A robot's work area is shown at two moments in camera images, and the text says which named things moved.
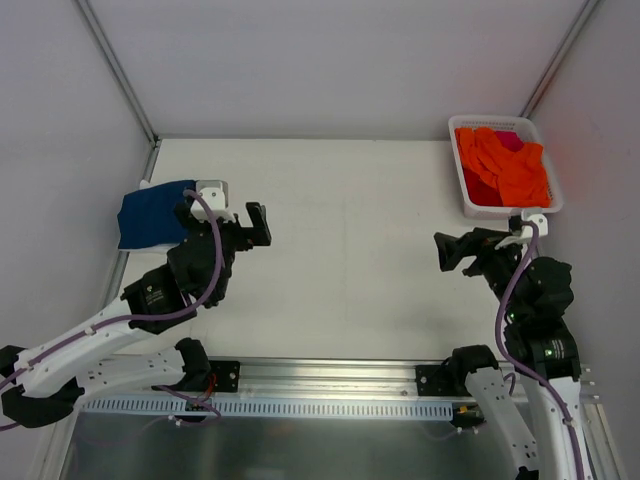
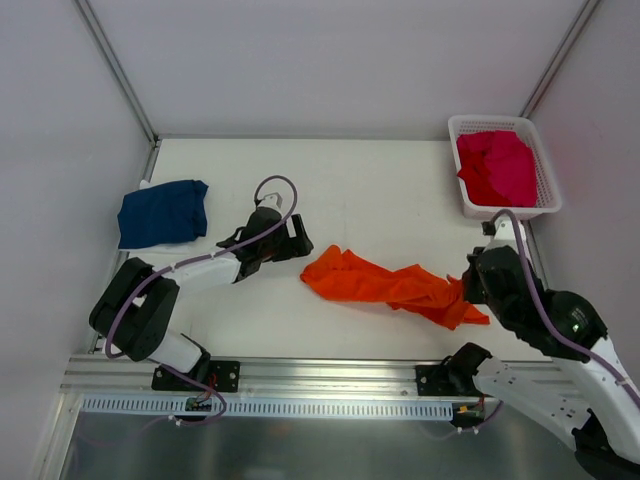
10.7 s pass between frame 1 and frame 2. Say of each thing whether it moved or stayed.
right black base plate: stayed
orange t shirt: moved
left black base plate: stayed
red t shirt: stayed
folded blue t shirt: stayed
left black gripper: moved
